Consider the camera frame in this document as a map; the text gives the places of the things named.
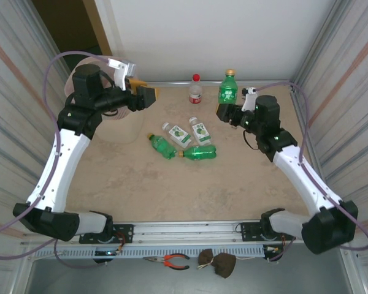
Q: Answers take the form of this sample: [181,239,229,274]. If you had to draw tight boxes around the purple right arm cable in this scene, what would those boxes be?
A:
[255,80,368,252]

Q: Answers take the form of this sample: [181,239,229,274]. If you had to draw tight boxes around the green soda bottle yellow cap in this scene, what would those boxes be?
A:
[218,69,239,105]
[147,132,178,160]
[177,144,218,162]

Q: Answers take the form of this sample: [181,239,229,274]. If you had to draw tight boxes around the aluminium frame bar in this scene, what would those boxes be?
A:
[140,80,295,88]

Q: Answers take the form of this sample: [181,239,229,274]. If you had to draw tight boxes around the orange handled pliers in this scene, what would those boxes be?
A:
[142,253,191,271]

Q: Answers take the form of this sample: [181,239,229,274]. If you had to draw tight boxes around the aluminium mounting rail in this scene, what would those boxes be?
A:
[24,219,313,246]

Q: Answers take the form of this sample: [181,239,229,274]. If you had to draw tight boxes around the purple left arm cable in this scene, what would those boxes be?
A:
[0,51,111,271]

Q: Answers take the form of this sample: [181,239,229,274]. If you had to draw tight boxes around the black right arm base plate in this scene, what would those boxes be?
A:
[239,220,264,243]

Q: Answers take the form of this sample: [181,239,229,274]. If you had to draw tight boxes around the brown cloth bag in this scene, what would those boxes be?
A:
[197,248,237,279]

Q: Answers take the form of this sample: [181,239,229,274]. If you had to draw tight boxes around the white slotted cable duct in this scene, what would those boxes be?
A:
[30,243,266,260]

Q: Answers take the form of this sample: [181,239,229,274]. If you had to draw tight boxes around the red cap clear bottle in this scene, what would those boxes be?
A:
[188,73,203,105]

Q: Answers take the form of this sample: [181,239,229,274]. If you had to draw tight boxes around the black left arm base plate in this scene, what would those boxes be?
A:
[79,223,134,245]

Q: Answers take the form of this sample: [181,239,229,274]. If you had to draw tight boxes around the lime label clear bottle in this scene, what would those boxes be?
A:
[161,122,193,146]
[188,116,213,146]

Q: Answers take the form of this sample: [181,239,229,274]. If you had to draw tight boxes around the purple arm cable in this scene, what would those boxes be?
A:
[255,80,368,252]
[0,51,111,271]

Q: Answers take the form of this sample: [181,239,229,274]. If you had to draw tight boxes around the pink plastic waste bin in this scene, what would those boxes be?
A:
[64,56,147,145]

